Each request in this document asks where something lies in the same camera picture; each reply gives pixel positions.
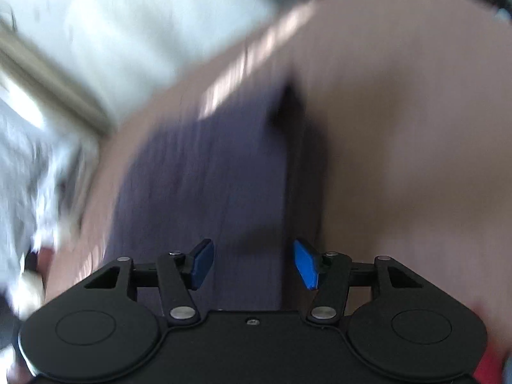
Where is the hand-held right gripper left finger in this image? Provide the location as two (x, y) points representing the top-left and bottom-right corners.
(84, 238), (214, 326)

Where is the dark cable-knit sweater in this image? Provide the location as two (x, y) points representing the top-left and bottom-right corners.
(104, 80), (324, 313)

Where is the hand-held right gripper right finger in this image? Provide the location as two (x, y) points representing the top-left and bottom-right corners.
(293, 239), (422, 326)

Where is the white printed sweatshirt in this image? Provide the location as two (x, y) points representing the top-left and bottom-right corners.
(20, 136), (100, 252)

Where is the gold satin curtain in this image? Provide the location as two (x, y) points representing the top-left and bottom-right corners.
(0, 20), (115, 137)

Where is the red cloth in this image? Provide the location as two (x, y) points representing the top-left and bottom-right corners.
(472, 300), (512, 384)

